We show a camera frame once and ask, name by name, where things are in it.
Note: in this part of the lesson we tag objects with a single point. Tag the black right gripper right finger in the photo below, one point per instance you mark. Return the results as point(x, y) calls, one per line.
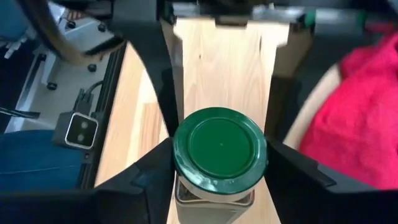
point(311, 199)

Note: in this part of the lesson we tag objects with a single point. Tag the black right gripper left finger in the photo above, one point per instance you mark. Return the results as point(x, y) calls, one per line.
point(124, 199)

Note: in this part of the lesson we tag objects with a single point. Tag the red cloth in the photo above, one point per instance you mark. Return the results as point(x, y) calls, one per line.
point(360, 124)

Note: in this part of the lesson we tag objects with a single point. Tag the small black depth camera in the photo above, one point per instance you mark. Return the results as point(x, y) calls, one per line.
point(79, 130)

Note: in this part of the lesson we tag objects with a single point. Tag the black aluminium table frame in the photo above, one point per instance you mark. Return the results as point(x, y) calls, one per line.
point(109, 71)

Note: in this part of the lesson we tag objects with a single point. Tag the silver metal bracket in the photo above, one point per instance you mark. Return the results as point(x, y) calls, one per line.
point(71, 62)

